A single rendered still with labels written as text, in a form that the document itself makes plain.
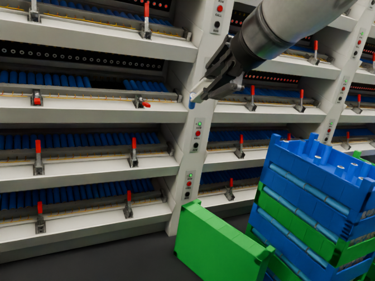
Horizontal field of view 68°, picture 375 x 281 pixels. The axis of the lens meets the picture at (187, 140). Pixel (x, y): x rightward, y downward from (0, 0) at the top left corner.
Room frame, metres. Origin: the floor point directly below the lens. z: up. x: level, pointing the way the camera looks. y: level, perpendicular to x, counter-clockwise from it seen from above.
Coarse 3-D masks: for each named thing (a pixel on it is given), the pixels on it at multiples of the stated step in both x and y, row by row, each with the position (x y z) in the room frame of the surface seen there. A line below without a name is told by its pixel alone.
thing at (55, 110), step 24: (144, 72) 0.97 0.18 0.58; (0, 96) 0.65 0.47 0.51; (0, 120) 0.62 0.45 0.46; (24, 120) 0.64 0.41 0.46; (48, 120) 0.67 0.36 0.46; (72, 120) 0.70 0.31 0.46; (96, 120) 0.73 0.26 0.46; (120, 120) 0.77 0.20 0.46; (144, 120) 0.80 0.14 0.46; (168, 120) 0.84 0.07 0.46
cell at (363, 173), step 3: (366, 162) 0.72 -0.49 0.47; (369, 162) 0.72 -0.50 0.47; (363, 165) 0.72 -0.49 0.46; (366, 165) 0.71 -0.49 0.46; (369, 165) 0.71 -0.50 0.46; (363, 168) 0.72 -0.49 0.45; (366, 168) 0.71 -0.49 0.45; (369, 168) 0.71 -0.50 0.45; (360, 171) 0.72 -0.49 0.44; (363, 171) 0.72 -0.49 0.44; (366, 171) 0.71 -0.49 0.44; (360, 174) 0.72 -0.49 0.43; (363, 174) 0.71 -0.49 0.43; (366, 174) 0.71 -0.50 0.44
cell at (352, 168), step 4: (352, 164) 0.69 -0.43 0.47; (356, 164) 0.69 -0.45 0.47; (348, 168) 0.69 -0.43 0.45; (352, 168) 0.68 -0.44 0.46; (356, 168) 0.68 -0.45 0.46; (348, 172) 0.69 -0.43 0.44; (352, 172) 0.68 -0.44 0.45; (348, 176) 0.68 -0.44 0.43; (352, 176) 0.68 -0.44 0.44; (348, 180) 0.68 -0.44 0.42
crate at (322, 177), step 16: (272, 144) 0.80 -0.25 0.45; (320, 144) 0.88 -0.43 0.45; (272, 160) 0.78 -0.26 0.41; (288, 160) 0.74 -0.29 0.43; (304, 160) 0.70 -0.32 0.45; (336, 160) 0.82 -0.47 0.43; (352, 160) 0.79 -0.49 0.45; (304, 176) 0.69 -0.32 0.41; (320, 176) 0.65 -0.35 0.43; (336, 176) 0.62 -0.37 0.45; (368, 176) 0.74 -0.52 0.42; (336, 192) 0.61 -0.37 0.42; (352, 192) 0.58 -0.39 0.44; (368, 192) 0.56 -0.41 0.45; (352, 208) 0.57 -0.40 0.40; (368, 208) 0.57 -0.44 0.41
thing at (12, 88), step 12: (0, 84) 0.66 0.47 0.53; (12, 84) 0.67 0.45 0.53; (24, 84) 0.69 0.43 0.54; (24, 96) 0.66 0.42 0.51; (96, 96) 0.77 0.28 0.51; (108, 96) 0.79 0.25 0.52; (120, 96) 0.80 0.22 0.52; (132, 96) 0.82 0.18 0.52; (144, 96) 0.84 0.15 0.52; (156, 96) 0.86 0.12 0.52; (168, 96) 0.88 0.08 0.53
